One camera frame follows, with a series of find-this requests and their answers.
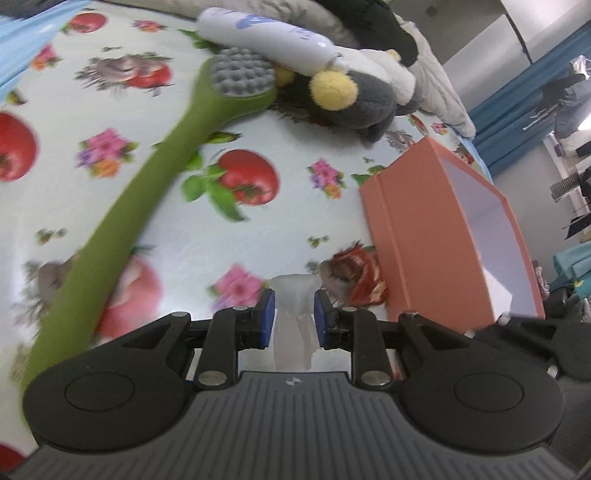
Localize hanging dark clothes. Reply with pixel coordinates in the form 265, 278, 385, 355
523, 55, 591, 140

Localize red brown snack packet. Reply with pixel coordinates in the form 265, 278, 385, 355
321, 244, 389, 306

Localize striped cloth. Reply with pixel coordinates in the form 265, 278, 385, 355
549, 173, 585, 202

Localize translucent white plastic bag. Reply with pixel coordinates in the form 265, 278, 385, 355
268, 273, 325, 373

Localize white bottle with blue print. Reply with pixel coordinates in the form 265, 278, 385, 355
196, 7, 348, 75

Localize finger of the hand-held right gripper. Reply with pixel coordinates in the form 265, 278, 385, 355
467, 315, 591, 387

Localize teal cloth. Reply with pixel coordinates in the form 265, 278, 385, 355
551, 244, 591, 302

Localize blue curtain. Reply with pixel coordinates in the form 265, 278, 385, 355
468, 34, 591, 177

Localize light blue bedsheet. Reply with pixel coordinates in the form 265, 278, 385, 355
0, 0, 89, 99

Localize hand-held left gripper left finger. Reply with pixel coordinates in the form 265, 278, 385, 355
122, 288, 277, 388

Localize grey white penguin plush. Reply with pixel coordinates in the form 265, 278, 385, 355
272, 46, 421, 144

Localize black jacket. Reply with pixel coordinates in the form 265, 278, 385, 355
318, 0, 419, 66

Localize tomato printed sheet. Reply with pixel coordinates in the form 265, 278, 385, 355
0, 0, 477, 462

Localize grey wardrobe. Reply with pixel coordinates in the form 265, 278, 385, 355
392, 0, 530, 68

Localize beige duvet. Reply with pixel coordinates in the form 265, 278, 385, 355
392, 14, 476, 140

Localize orange cardboard box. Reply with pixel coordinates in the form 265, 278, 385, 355
359, 136, 547, 331

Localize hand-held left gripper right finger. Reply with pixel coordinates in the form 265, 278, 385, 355
314, 288, 468, 388

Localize green massage brush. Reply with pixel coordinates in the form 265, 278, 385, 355
21, 46, 280, 398

